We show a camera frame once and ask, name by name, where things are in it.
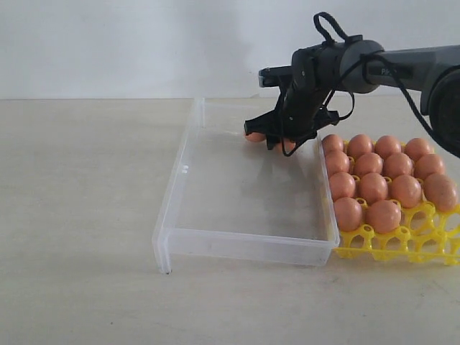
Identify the yellow plastic egg tray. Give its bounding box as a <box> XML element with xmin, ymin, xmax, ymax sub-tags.
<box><xmin>321</xmin><ymin>138</ymin><xmax>460</xmax><ymax>266</ymax></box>

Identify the black camera cable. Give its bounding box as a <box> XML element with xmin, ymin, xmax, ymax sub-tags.
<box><xmin>280</xmin><ymin>11</ymin><xmax>460</xmax><ymax>157</ymax></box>

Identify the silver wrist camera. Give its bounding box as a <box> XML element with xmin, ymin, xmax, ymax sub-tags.
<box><xmin>258</xmin><ymin>65</ymin><xmax>292</xmax><ymax>88</ymax></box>

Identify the clear plastic storage box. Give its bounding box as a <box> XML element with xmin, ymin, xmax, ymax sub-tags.
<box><xmin>152</xmin><ymin>98</ymin><xmax>340</xmax><ymax>274</ymax></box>

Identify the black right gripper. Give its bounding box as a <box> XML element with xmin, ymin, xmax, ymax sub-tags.
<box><xmin>244</xmin><ymin>83</ymin><xmax>339</xmax><ymax>157</ymax></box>

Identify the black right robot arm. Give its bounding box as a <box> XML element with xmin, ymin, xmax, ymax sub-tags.
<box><xmin>244</xmin><ymin>35</ymin><xmax>459</xmax><ymax>157</ymax></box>

